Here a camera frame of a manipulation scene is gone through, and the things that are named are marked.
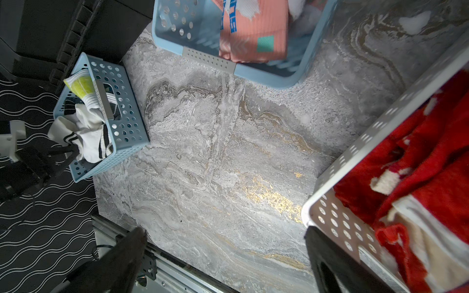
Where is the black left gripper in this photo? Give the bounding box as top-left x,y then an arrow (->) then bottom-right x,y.
15,147 -> 55,183

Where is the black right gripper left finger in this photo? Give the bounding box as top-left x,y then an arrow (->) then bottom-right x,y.
62,227 -> 147,293

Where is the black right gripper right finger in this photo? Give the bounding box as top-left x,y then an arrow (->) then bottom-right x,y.
305,226 -> 393,293

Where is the red christmas sock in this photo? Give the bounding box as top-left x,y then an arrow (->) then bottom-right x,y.
334,69 -> 469,293

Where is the pink sock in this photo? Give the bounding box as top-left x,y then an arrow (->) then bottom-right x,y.
213,0 -> 289,63

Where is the white neon yellow sock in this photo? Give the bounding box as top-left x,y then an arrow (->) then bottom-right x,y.
64,68 -> 100,109

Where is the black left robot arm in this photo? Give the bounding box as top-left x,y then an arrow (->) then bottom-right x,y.
1,147 -> 54,202

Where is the light blue left basket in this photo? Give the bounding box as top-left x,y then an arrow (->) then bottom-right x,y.
69,52 -> 149,183

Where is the light blue basket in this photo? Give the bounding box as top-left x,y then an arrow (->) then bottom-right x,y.
69,52 -> 149,183
152,1 -> 338,89

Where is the white perforated basket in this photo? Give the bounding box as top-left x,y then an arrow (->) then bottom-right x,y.
301,34 -> 469,293

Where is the light blue right basket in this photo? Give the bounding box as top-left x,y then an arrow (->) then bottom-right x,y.
152,1 -> 338,89

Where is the black plastic toolbox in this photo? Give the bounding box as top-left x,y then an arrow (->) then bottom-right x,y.
1,0 -> 154,94

